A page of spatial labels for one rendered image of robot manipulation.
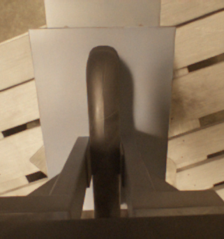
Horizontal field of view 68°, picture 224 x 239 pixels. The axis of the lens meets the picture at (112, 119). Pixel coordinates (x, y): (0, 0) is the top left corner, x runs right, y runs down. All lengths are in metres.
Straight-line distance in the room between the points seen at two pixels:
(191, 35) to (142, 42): 0.42
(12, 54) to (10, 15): 0.23
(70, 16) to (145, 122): 0.15
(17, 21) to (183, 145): 0.73
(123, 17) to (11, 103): 0.47
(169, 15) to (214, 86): 0.25
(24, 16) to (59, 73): 0.59
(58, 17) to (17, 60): 0.34
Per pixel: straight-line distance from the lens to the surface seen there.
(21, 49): 0.56
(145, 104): 0.18
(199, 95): 0.60
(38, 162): 0.54
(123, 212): 0.27
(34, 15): 0.75
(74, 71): 0.17
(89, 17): 0.24
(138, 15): 0.24
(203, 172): 0.71
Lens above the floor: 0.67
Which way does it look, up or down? 75 degrees down
